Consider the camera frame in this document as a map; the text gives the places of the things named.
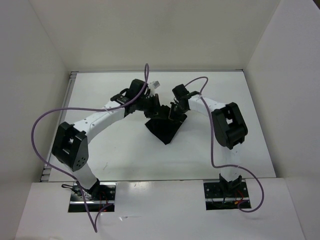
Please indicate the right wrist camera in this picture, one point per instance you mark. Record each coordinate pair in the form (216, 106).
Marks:
(179, 92)

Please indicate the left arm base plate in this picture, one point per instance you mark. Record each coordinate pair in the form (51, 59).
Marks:
(105, 197)

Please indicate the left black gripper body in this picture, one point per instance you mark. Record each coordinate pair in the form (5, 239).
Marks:
(148, 105)

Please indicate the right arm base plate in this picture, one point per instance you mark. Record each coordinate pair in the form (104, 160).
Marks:
(216, 199)

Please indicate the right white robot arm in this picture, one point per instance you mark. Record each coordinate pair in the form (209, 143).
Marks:
(227, 133)

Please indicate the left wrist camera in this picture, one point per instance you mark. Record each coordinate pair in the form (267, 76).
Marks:
(138, 87)

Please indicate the black skirt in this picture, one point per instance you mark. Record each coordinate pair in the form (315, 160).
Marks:
(165, 124)

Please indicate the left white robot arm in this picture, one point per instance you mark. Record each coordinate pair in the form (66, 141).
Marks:
(71, 142)

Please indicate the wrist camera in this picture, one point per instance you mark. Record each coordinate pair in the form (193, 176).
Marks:
(138, 87)
(179, 92)

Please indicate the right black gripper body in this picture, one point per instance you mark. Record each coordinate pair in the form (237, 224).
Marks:
(176, 113)

